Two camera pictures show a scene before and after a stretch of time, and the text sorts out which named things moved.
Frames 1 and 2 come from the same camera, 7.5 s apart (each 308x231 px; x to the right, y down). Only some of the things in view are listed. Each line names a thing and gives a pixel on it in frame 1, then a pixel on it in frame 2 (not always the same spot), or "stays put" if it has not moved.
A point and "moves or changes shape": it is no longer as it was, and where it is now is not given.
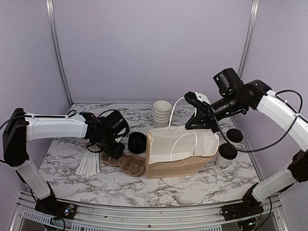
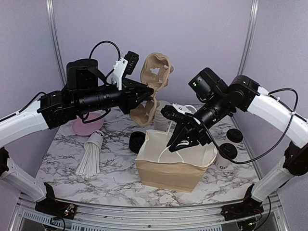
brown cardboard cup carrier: [133, 165] to [155, 69]
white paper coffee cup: [222, 163] stays put
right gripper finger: [204, 118] to [179, 127]
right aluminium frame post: [250, 36] stays put
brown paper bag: [174, 151] moves or changes shape
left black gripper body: [106, 146] to [92, 100]
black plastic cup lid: [227, 151] stays put
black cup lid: [234, 135] stays put
